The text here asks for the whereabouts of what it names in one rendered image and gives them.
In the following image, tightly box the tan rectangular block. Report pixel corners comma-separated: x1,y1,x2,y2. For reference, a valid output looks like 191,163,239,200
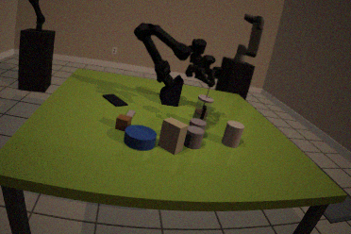
158,117,189,155

